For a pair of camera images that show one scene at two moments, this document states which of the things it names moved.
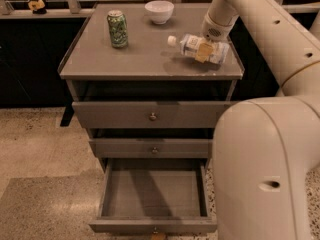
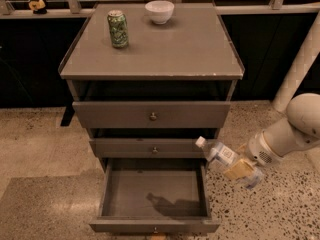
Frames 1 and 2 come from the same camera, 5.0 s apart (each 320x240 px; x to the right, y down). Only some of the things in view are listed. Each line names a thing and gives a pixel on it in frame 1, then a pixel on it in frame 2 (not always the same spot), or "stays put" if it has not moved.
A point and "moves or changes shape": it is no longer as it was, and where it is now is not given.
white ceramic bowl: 159,11 stays put
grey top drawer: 157,114 stays put
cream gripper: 213,30 to 258,151
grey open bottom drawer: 154,196 stays put
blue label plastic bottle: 188,45 moves or changes shape
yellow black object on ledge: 37,6 stays put
